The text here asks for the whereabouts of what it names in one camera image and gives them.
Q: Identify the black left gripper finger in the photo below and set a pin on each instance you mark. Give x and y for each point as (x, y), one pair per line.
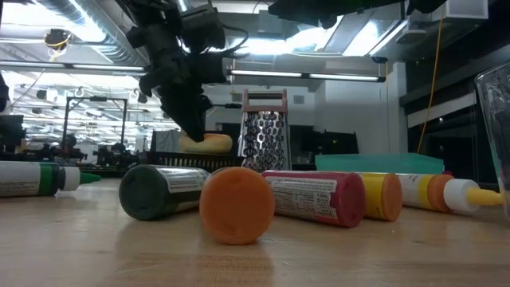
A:
(187, 111)

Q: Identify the dark green food colouring bottle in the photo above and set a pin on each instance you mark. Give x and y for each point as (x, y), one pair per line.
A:
(151, 191)

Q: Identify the orange food colouring bottle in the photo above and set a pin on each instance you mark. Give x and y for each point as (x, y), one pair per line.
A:
(237, 205)

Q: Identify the red food colouring bottle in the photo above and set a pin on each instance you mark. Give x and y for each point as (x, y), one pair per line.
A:
(315, 197)

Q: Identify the yellow food colouring bottle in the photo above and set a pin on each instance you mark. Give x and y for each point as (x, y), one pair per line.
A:
(434, 191)
(382, 197)

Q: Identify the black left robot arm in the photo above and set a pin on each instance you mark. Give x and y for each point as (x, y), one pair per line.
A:
(151, 20)

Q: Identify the grey background box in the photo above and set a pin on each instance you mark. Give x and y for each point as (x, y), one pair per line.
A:
(163, 141)

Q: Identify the black plastic basket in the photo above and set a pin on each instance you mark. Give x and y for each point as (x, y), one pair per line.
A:
(191, 161)

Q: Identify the dark background robot station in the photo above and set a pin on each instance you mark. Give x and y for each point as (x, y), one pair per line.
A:
(115, 153)

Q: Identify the long ceiling light fixture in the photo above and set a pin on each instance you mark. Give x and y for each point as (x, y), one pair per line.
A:
(267, 73)

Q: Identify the black background cabinet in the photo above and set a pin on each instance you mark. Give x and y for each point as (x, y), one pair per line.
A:
(334, 143)

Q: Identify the dark background monitor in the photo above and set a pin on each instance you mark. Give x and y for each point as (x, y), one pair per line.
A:
(10, 135)

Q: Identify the teal plastic container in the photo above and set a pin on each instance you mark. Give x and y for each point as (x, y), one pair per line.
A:
(378, 164)

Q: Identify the white ceiling box unit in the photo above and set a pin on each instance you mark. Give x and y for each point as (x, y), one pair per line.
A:
(466, 10)

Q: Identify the clear plastic container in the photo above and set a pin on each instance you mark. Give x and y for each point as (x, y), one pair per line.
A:
(498, 119)

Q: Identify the black background gantry frame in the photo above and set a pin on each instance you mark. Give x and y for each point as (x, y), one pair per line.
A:
(95, 98)
(227, 105)

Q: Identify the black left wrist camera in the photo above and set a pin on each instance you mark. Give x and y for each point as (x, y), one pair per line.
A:
(203, 28)

